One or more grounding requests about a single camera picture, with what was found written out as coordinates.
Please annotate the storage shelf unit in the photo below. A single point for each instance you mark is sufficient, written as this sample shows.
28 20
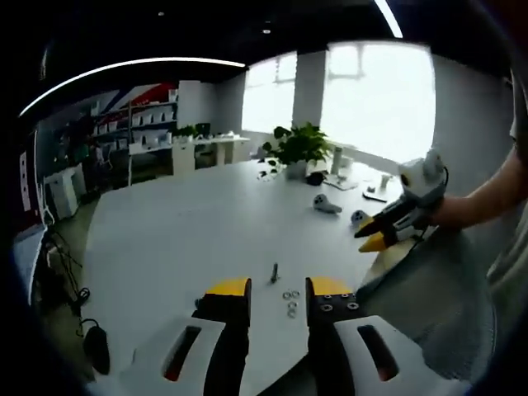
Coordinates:
132 119

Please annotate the laptop computer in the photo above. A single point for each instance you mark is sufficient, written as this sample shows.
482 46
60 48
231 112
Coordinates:
31 185

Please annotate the small black object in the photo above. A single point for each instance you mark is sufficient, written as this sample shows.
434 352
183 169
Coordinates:
315 178

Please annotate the white drawer cabinet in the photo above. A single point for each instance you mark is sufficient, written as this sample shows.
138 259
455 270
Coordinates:
62 191

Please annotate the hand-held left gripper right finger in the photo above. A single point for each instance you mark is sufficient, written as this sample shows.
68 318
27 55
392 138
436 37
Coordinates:
342 338

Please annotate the short ceiling light strip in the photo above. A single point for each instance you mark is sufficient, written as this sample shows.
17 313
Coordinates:
389 16

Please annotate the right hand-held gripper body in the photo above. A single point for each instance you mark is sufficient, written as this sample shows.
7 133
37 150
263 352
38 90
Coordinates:
425 177

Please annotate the flat white tabletop item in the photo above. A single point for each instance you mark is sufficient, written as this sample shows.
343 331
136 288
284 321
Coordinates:
374 194

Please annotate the black computer mouse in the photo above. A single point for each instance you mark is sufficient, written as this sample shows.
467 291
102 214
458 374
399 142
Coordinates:
97 350

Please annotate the white monitor stand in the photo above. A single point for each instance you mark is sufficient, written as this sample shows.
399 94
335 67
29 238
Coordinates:
340 169

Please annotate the metal threaded stud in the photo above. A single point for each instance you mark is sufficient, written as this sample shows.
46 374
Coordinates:
274 272

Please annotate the small white cup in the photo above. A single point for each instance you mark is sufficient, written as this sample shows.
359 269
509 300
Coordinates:
385 181

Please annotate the grey mesh office chair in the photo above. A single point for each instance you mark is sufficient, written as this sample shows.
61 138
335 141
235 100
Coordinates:
433 305

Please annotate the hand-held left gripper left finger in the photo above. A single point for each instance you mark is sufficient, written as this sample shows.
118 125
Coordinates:
206 330

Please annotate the green potted plant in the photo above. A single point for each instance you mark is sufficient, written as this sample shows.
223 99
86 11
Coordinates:
299 144

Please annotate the white low cabinet row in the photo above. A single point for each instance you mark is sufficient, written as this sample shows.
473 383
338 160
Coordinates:
210 150

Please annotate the long curved ceiling light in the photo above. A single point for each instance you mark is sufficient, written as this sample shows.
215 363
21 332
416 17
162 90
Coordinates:
132 66

